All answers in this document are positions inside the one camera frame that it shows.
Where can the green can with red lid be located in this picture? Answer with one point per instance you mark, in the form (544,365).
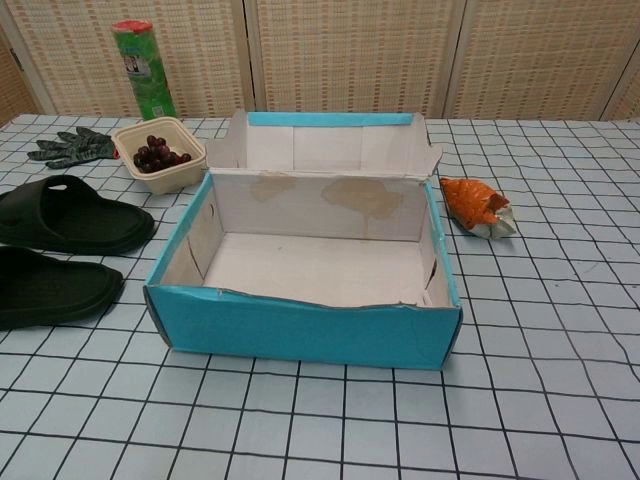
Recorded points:
(147,75)

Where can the black rubber slipper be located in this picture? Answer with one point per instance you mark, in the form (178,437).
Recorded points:
(50,290)
(100,225)

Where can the pile of dark red cherries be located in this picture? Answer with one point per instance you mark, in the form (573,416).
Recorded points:
(155,157)

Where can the woven bamboo screen panel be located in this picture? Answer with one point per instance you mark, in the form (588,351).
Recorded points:
(540,55)
(12,90)
(200,55)
(350,55)
(627,100)

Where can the crumpled orange snack bag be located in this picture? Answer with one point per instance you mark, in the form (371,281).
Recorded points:
(470,200)

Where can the blue checkered tablecloth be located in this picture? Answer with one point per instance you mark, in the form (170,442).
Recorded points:
(320,425)

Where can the beige food container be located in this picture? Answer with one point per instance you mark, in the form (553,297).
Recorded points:
(170,181)

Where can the blue cardboard shoe box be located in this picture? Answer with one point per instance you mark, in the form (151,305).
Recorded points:
(300,330)

